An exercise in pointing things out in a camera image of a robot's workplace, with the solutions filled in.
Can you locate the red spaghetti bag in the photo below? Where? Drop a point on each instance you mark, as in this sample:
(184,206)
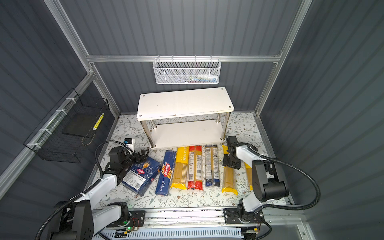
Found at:
(195,168)

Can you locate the dark blue spaghetti bag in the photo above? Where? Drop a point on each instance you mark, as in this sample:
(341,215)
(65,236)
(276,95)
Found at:
(212,172)

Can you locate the yellow marker pen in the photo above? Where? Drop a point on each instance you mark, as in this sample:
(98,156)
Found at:
(98,122)

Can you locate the white wire mesh basket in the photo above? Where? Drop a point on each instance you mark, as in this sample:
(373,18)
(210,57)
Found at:
(167,72)

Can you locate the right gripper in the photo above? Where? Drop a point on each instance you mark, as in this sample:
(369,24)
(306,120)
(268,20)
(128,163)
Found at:
(238,165)

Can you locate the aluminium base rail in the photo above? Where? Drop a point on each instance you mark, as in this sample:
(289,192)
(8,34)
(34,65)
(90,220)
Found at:
(212,217)

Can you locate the white two-tier shelf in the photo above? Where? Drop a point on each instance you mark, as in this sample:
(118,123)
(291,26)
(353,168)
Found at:
(179,104)

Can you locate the yellow Pastatime spaghetti bag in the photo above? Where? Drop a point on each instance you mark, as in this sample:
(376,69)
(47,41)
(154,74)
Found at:
(229,180)
(249,176)
(179,180)

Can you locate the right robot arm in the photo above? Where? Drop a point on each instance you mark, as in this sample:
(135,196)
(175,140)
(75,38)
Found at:
(268,180)

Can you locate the blue Barilla pasta box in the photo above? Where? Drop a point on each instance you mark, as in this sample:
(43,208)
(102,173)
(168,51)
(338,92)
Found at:
(140,176)

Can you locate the black wire basket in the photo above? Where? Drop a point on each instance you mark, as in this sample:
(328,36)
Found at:
(67,136)

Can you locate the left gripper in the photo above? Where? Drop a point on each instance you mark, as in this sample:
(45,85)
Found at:
(143,156)

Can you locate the pens in white basket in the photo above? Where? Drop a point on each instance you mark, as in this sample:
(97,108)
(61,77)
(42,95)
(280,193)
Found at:
(202,79)

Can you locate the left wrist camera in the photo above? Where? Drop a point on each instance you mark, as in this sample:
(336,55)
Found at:
(129,143)

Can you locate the blue Barilla spaghetti box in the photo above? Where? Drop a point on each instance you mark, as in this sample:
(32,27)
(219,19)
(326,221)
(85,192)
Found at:
(166,173)

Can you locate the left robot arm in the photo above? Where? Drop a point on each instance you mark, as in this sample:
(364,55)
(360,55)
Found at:
(79,218)

